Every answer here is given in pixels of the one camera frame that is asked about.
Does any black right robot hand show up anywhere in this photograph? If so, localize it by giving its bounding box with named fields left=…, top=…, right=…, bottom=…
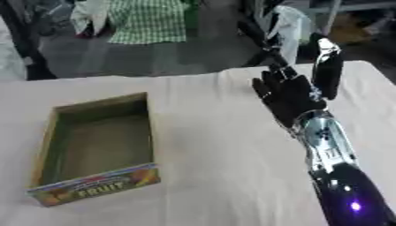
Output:
left=250, top=33, right=346, bottom=129

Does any grey metal frame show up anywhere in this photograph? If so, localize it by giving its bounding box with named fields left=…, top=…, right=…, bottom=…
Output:
left=308, top=0, right=396, bottom=36

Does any black stand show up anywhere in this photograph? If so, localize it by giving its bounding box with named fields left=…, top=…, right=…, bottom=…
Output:
left=0, top=0, right=59, bottom=81

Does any black tripod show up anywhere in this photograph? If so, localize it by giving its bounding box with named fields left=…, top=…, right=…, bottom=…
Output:
left=235, top=0, right=301, bottom=78

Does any green white checked cloth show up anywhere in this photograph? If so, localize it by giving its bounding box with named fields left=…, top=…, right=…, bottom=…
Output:
left=105, top=0, right=189, bottom=46

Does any open cardboard box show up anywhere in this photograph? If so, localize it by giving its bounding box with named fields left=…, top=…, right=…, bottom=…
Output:
left=26, top=91, right=163, bottom=208

